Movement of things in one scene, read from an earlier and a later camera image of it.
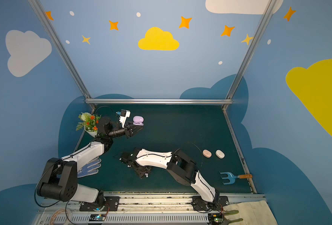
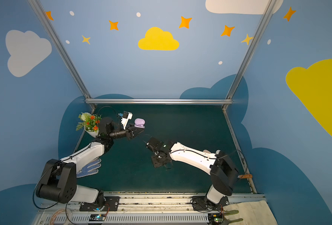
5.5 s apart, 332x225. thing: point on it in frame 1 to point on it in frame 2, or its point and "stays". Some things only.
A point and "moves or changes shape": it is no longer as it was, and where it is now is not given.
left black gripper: x=129 y=131 stays
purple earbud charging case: x=138 y=120 moves or changes shape
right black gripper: x=139 y=171 to x=157 y=157
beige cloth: x=252 y=213 stays
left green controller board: x=97 y=217 stays
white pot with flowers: x=90 y=123 stays
